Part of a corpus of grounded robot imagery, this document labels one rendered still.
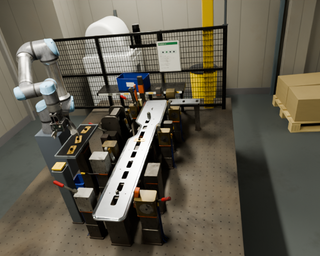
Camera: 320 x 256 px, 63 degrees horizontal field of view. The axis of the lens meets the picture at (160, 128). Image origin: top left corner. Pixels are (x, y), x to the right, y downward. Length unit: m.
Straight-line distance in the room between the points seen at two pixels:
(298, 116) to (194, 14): 2.16
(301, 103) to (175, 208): 2.42
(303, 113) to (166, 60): 1.96
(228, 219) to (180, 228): 0.30
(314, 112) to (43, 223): 3.24
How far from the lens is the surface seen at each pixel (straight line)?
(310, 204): 2.94
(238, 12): 4.47
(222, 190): 1.91
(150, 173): 1.56
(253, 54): 4.64
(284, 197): 2.92
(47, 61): 1.89
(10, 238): 2.04
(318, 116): 3.88
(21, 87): 1.61
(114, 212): 1.45
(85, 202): 1.53
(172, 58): 2.67
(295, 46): 4.49
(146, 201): 1.37
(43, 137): 2.11
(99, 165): 1.66
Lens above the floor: 2.05
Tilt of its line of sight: 31 degrees down
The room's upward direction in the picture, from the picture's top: 7 degrees counter-clockwise
